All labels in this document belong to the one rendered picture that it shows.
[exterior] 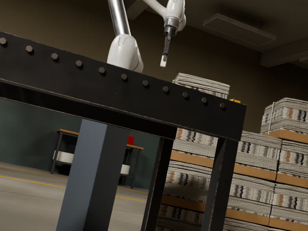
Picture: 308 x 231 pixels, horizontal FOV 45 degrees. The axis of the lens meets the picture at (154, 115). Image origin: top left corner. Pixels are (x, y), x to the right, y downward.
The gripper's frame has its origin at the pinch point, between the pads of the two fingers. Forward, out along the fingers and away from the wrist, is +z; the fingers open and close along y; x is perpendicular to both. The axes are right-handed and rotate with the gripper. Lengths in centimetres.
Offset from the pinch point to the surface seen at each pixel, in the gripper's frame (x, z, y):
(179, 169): -20, 60, -19
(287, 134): -72, 30, -19
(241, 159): -51, 48, -19
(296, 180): -81, 53, -19
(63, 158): 153, 84, 550
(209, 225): -24, 75, -98
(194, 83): -18.3, 14.0, -18.9
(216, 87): -30.6, 13.5, -19.0
